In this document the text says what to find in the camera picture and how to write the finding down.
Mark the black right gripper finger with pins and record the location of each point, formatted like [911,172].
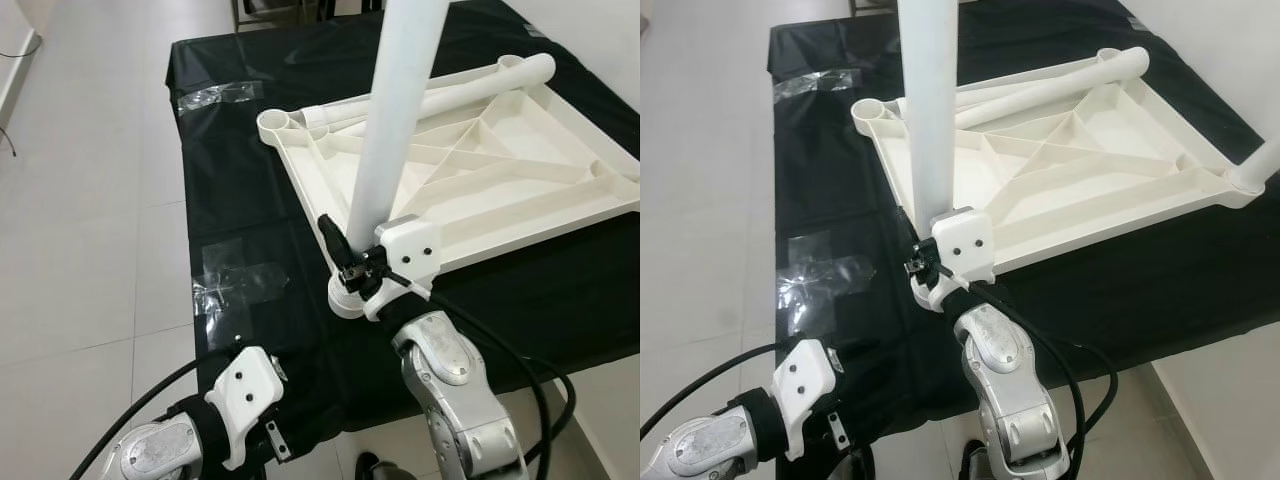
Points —
[331,240]
[908,228]

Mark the white plastic table top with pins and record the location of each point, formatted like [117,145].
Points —
[520,160]
[1100,150]

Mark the clear crinkled tape patch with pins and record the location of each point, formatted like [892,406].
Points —
[825,280]
[240,282]

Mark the clear plastic wrap piece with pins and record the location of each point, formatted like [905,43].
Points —
[215,97]
[815,83]

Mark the grey tape strip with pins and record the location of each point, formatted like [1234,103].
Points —
[538,30]
[1142,22]

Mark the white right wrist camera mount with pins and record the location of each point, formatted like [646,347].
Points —
[412,250]
[965,245]

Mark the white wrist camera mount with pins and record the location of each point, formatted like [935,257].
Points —
[245,390]
[965,245]
[805,385]
[412,250]

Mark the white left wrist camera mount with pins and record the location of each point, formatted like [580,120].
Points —
[805,385]
[245,390]

